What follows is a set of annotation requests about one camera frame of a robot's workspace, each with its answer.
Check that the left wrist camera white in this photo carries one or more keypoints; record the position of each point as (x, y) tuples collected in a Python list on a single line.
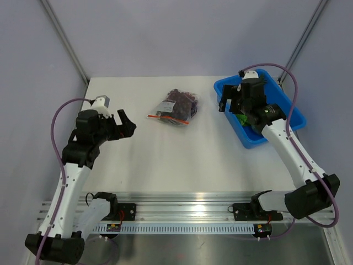
[(101, 104)]

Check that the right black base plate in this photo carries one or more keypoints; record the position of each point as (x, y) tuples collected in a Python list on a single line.
[(245, 212)]

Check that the white slotted cable duct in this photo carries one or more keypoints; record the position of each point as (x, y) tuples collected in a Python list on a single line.
[(174, 229)]

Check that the clear zip bag orange zipper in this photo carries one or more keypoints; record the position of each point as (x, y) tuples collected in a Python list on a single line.
[(173, 109)]

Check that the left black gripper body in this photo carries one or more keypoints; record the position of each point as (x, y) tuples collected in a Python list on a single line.
[(109, 130)]

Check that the aluminium rail frame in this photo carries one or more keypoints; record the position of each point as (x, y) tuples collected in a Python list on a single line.
[(213, 207)]

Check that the green cantaloupe melon toy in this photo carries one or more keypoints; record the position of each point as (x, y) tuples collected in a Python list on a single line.
[(257, 129)]

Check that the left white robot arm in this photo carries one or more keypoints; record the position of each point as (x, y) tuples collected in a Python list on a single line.
[(61, 238)]

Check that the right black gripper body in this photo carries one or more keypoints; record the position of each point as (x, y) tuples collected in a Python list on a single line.
[(243, 102)]

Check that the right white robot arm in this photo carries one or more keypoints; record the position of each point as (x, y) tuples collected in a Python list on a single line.
[(314, 189)]

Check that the dark purple grape bunch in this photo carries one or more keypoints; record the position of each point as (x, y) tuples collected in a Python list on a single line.
[(180, 106)]

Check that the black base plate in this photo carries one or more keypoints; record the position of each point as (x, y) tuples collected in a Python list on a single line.
[(126, 211), (245, 212)]

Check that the green cabbage toy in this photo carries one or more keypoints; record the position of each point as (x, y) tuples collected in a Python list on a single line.
[(244, 121)]

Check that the blue plastic bin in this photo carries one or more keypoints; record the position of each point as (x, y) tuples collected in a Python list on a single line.
[(274, 94)]

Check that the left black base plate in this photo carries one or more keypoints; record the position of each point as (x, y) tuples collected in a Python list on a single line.
[(126, 211)]

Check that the orange toy pineapple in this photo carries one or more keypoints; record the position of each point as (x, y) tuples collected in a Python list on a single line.
[(263, 78)]

